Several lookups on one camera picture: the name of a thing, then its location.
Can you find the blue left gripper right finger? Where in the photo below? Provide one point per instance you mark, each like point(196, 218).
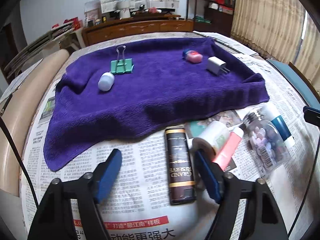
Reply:
point(211, 174)

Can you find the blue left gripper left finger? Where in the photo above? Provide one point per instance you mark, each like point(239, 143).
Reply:
point(105, 175)

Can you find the pink tube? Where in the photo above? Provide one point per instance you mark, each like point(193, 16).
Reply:
point(224, 156)

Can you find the dark brown lighter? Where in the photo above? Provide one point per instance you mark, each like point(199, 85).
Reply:
point(181, 182)

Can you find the white blue vaseline jar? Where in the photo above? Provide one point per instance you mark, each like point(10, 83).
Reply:
point(271, 113)

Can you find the white tape roll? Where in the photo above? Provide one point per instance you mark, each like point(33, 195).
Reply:
point(212, 139)

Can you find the small white round bottle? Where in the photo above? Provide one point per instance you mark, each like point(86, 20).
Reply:
point(106, 81)

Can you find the green binder clip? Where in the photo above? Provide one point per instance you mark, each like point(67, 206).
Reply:
point(122, 65)

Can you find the white power adapter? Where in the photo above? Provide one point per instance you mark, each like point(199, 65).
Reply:
point(216, 66)

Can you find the pink small jar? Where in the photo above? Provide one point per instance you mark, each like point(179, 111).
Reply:
point(192, 56)

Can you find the blue cushioned chair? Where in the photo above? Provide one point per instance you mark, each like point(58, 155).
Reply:
point(298, 81)

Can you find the clear candy bottle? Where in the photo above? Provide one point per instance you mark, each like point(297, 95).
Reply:
point(266, 141)

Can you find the purple towel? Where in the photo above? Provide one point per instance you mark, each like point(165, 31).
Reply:
point(164, 89)

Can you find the folded newspaper far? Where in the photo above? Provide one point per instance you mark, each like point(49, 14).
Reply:
point(228, 42)

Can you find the beige side table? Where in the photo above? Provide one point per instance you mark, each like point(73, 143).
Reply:
point(20, 112)

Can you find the beige curtain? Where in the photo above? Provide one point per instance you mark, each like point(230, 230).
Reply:
point(281, 29)

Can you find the black pen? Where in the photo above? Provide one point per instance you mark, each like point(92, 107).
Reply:
point(4, 107)

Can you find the paper sheet on side table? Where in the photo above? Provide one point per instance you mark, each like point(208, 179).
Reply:
point(16, 83)

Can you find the dark wooden shelf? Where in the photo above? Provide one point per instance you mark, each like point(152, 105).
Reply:
point(211, 15)

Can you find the wooden tv cabinet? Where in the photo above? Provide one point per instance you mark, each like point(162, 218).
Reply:
point(133, 26)

